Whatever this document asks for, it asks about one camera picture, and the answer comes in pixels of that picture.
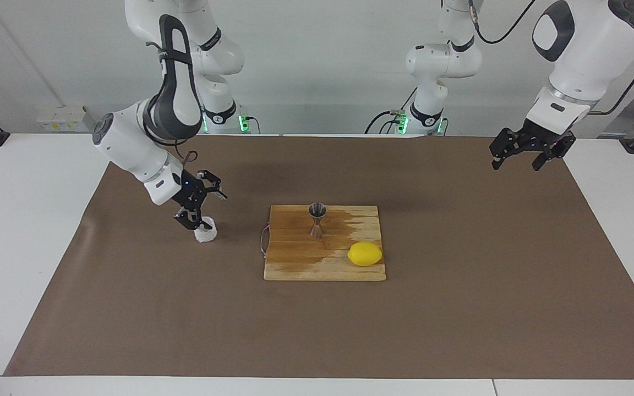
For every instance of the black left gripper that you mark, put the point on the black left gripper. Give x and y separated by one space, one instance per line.
542 137

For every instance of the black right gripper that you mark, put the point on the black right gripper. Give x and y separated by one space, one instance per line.
191 191

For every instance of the steel double jigger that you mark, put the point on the steel double jigger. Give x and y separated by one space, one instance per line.
317 212

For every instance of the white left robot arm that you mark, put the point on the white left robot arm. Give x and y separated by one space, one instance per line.
586 55

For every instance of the yellow lemon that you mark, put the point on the yellow lemon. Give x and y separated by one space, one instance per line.
365 254

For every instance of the brown table mat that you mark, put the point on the brown table mat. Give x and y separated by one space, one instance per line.
460 308

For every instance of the white wall socket box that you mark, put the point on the white wall socket box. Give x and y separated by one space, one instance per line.
61 118

